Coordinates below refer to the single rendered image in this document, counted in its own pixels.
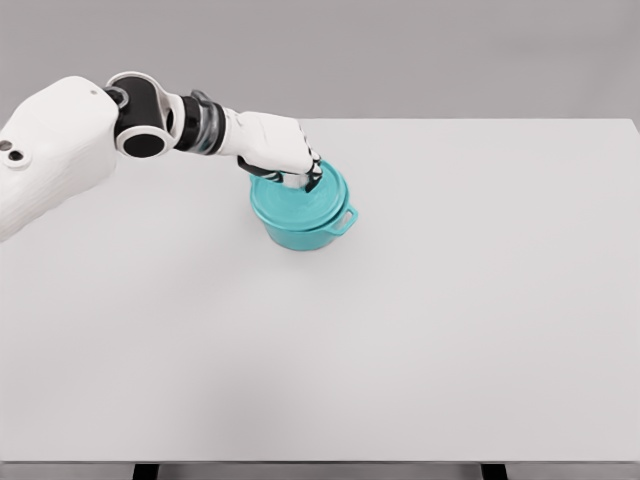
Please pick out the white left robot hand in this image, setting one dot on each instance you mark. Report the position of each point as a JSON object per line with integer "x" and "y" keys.
{"x": 275, "y": 142}

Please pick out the teal pot lid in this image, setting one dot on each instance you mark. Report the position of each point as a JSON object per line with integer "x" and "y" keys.
{"x": 300, "y": 205}

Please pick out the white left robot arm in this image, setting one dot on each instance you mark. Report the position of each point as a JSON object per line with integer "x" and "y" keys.
{"x": 60, "y": 145}

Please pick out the teal pot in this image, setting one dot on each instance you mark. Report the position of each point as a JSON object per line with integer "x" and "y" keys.
{"x": 300, "y": 237}

